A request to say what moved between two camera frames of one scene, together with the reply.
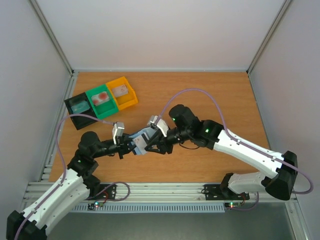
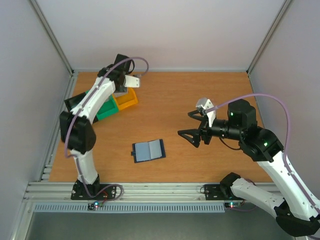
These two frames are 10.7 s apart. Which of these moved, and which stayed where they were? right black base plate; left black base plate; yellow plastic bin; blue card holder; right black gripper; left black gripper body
Moved: left black gripper body; right black gripper; blue card holder
Stayed: yellow plastic bin; left black base plate; right black base plate
